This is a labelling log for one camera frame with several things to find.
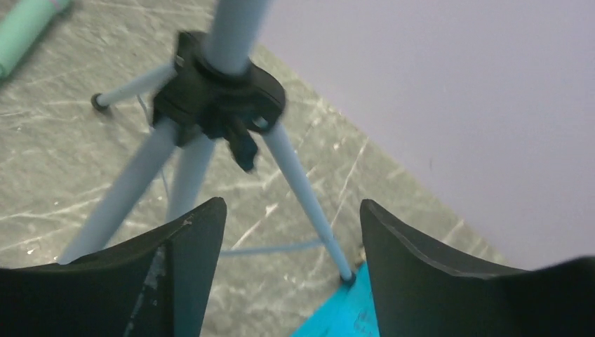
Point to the light blue music stand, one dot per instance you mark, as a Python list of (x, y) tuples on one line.
[(210, 89)]

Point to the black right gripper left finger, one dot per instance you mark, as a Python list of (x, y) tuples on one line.
[(155, 284)]

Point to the mint green toy microphone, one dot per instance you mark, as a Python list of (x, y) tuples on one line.
[(22, 26)]

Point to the teal sheet music page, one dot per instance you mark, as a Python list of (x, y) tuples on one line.
[(349, 312)]

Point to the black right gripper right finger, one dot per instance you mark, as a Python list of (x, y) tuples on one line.
[(423, 287)]

